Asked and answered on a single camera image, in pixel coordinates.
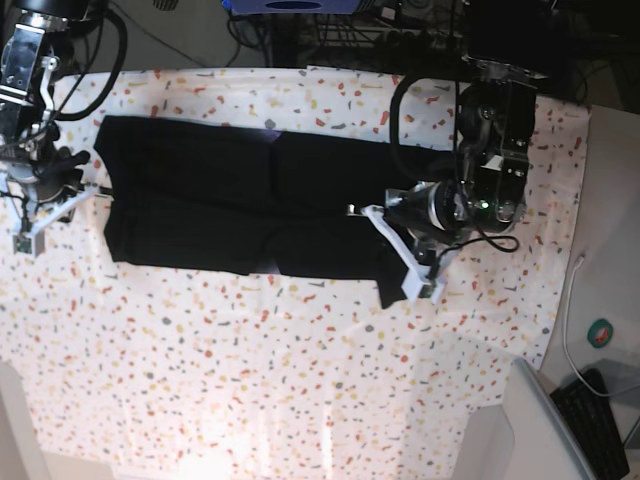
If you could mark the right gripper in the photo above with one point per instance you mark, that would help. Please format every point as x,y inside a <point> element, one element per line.
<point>50,189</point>

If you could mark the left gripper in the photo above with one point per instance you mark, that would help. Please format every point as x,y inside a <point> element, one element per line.
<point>430,218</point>

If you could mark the black t-shirt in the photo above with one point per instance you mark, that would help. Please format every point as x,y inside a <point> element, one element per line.
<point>244,201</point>

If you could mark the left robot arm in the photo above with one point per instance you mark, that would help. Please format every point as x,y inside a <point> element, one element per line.
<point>475,191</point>

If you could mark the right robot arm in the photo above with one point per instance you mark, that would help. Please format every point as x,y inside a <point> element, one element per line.
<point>38,54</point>

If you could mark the green tape roll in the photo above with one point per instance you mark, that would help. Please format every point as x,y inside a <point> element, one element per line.
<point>600,333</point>

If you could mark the terrazzo pattern tablecloth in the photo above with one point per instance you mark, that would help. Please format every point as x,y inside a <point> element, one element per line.
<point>192,374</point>

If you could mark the grey laptop lid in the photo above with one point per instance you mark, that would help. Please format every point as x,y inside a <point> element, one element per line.
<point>544,446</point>

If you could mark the black keyboard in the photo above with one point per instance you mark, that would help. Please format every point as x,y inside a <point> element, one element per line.
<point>592,423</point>

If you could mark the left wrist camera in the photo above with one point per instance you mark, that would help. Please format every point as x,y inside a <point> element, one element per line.
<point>415,287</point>

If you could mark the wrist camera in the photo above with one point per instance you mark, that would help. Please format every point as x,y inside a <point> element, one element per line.
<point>30,244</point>
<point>415,287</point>

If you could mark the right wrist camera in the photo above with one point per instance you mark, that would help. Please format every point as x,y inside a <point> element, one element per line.
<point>30,244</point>

